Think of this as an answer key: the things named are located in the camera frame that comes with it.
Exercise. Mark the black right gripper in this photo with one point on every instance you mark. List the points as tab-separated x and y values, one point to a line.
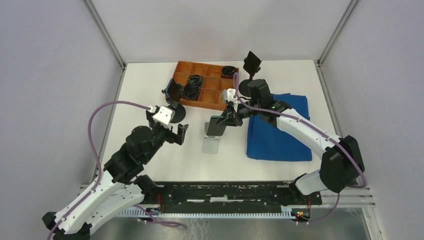
232	118

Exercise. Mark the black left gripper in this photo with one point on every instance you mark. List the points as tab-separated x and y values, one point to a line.
173	137

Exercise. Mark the black phone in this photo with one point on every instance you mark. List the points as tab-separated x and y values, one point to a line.
252	63
215	127
172	92

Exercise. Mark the black phone stand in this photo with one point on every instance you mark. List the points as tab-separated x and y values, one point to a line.
180	111
243	86

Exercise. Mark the silver metal phone stand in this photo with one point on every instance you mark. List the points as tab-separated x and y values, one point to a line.
210	143

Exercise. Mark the blue cloth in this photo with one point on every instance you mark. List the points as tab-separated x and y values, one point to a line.
265	142

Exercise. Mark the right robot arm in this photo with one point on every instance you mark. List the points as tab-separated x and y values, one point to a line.
341	160

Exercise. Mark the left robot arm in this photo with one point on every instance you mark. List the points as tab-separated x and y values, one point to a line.
120	185

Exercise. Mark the wooden compartment tray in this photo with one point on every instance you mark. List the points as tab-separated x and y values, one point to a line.
213	85

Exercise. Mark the rolled tie front centre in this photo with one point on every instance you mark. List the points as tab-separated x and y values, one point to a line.
191	92

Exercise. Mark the rolled tie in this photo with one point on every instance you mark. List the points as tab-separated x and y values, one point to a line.
228	71
191	92
195	80

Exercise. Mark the rolled tie back right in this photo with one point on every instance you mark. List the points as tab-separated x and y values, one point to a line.
228	71

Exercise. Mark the rolled tie centre top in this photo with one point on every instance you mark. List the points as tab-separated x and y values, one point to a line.
195	80

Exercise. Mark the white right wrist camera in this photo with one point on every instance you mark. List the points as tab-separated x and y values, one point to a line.
228	96

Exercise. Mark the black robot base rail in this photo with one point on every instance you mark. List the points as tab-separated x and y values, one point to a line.
233	197

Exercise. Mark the white toothed cable duct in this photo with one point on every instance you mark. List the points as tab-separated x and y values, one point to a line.
284	213

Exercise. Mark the aluminium frame post left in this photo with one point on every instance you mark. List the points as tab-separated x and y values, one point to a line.
98	21

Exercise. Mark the aluminium frame post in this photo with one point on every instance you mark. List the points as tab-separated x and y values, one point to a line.
337	30
98	21

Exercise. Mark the aluminium frame post right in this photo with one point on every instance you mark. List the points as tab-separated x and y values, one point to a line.
337	30

